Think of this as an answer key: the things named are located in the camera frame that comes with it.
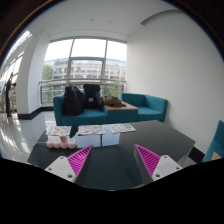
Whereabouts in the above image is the left printed paper sheet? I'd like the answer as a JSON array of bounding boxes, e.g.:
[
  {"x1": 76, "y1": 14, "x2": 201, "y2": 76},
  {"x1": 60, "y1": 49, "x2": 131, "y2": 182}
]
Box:
[{"x1": 46, "y1": 126, "x2": 71, "y2": 136}]

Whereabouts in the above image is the person standing at left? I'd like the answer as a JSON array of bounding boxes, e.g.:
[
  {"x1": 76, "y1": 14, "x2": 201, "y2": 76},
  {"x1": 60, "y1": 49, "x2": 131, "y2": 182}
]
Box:
[{"x1": 6, "y1": 72, "x2": 13, "y2": 117}]

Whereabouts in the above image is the black backpack left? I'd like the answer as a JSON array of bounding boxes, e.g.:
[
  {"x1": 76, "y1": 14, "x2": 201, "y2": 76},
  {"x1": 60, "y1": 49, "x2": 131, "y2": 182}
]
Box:
[{"x1": 63, "y1": 85, "x2": 84, "y2": 116}]

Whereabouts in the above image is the large window frame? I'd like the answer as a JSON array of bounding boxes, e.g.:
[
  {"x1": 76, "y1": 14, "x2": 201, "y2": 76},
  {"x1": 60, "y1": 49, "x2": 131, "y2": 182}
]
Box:
[{"x1": 40, "y1": 38, "x2": 127, "y2": 107}]

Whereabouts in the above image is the right printed paper sheet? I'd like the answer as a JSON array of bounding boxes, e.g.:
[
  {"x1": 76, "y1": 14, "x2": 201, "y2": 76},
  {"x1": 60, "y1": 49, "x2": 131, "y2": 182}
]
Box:
[{"x1": 109, "y1": 123, "x2": 135, "y2": 134}]

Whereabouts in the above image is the teal chair at right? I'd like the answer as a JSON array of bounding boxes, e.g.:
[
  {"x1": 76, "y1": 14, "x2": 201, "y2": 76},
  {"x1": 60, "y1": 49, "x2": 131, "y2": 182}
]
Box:
[{"x1": 203, "y1": 121, "x2": 224, "y2": 162}]

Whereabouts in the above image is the brown jacket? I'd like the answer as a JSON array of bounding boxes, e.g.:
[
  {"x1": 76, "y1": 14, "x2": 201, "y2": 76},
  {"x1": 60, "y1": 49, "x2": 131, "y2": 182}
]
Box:
[{"x1": 98, "y1": 95, "x2": 124, "y2": 107}]

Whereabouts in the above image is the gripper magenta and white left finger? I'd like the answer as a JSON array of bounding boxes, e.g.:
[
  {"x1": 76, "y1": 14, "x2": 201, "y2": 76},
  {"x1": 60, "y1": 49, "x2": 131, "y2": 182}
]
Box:
[{"x1": 46, "y1": 146, "x2": 92, "y2": 183}]

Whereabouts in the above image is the black backpack right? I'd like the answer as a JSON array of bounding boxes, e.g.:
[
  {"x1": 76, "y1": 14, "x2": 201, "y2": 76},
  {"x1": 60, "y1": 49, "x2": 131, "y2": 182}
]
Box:
[{"x1": 83, "y1": 84, "x2": 100, "y2": 109}]

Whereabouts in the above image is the black backpack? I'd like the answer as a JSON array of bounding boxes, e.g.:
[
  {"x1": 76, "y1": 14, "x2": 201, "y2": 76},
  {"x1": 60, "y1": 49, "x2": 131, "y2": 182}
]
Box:
[
  {"x1": 83, "y1": 84, "x2": 100, "y2": 109},
  {"x1": 63, "y1": 85, "x2": 84, "y2": 116}
]

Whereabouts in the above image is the wooden sofa side table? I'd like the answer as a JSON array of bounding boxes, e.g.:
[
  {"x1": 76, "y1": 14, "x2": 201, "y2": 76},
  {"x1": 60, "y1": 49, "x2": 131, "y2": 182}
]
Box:
[{"x1": 104, "y1": 101, "x2": 138, "y2": 111}]

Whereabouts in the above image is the teal sofa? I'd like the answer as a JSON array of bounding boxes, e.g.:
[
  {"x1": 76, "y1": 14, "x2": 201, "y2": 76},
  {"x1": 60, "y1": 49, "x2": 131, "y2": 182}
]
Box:
[{"x1": 53, "y1": 93, "x2": 168, "y2": 126}]

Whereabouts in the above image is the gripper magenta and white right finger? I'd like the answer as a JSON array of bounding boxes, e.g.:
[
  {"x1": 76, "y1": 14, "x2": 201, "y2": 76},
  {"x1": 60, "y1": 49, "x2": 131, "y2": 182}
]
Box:
[{"x1": 134, "y1": 145, "x2": 182, "y2": 182}]

